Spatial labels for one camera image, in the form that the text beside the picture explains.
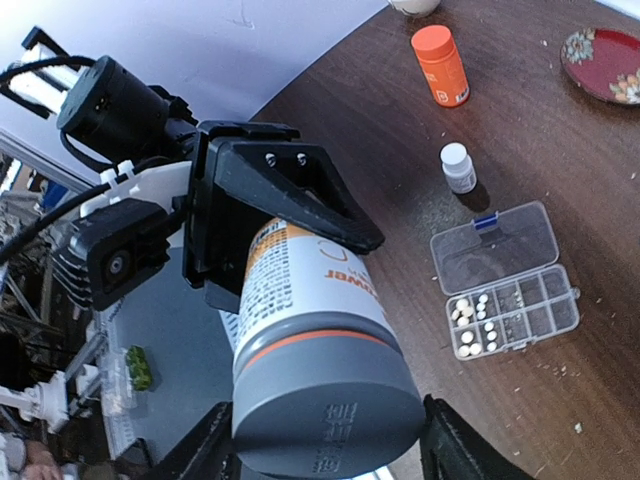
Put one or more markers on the small white pill bottle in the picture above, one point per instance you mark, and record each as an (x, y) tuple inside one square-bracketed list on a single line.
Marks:
[(458, 168)]

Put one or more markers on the clear plastic pill organizer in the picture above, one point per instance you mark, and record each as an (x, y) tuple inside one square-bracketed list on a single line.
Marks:
[(514, 256)]

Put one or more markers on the plain white ceramic bowl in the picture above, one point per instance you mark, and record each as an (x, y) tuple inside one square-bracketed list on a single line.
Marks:
[(415, 8)]

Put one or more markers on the orange pill bottle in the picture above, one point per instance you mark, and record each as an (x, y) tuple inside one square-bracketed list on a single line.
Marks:
[(438, 56)]

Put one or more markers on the red floral plate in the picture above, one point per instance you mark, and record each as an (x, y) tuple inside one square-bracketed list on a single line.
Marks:
[(604, 63)]

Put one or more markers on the amber bottle grey cap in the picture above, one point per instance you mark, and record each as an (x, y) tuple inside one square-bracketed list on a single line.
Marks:
[(321, 388)]

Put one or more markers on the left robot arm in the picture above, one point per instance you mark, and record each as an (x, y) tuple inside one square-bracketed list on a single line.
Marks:
[(105, 115)]

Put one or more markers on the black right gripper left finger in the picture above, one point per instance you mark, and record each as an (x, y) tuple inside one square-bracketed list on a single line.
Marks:
[(205, 452)]

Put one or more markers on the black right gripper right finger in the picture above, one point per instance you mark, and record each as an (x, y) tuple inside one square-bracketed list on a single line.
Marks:
[(451, 448)]

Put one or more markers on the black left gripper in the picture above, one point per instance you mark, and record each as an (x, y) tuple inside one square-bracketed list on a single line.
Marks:
[(296, 182)]

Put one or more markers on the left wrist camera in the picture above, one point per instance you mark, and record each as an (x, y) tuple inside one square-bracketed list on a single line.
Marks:
[(123, 235)]

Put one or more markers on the white pills in organizer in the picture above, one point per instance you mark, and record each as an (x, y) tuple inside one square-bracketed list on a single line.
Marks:
[(474, 326)]

